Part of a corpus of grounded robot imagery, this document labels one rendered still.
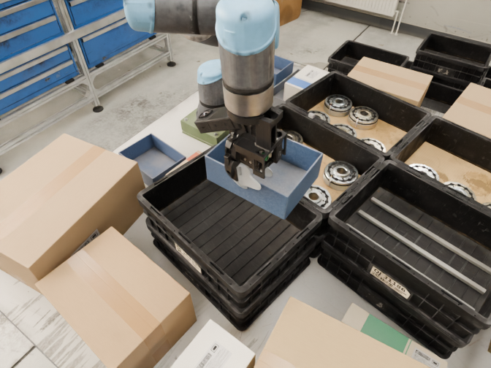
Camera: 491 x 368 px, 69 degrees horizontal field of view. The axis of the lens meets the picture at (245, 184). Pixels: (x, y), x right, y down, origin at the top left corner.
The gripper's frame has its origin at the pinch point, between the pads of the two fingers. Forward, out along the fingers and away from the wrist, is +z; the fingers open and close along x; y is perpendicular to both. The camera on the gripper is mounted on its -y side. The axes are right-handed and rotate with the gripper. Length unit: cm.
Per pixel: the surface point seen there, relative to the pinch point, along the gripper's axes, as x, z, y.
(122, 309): -30.1, 23.9, -13.3
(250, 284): -10.8, 18.5, 8.4
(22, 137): 14, 100, -195
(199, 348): -26.7, 22.1, 6.8
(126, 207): -7, 33, -41
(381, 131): 68, 34, 9
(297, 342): -14.5, 21.0, 22.4
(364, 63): 105, 34, -13
